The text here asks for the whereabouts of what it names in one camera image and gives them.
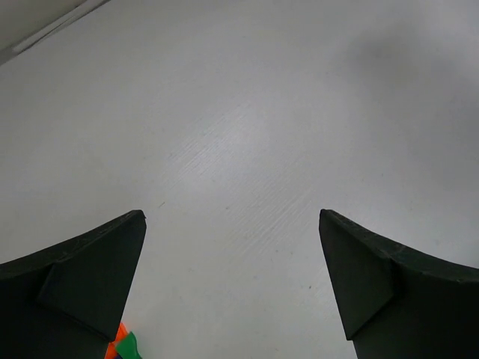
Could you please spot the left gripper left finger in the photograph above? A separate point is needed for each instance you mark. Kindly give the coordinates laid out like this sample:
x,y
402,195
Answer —
x,y
67,300

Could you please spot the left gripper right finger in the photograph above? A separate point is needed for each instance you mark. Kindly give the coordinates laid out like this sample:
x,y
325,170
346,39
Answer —
x,y
395,301

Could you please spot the green slope lego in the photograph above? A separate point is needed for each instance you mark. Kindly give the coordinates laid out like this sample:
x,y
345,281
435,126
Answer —
x,y
127,348

